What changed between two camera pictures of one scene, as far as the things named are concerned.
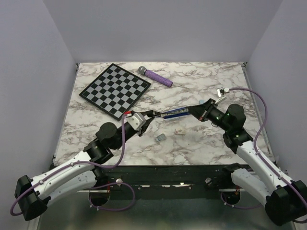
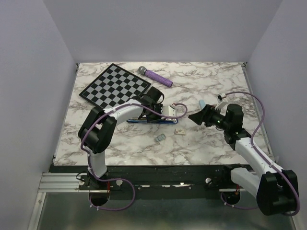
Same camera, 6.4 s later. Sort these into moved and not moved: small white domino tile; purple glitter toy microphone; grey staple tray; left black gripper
Moved: left black gripper
Not moved: grey staple tray; small white domino tile; purple glitter toy microphone
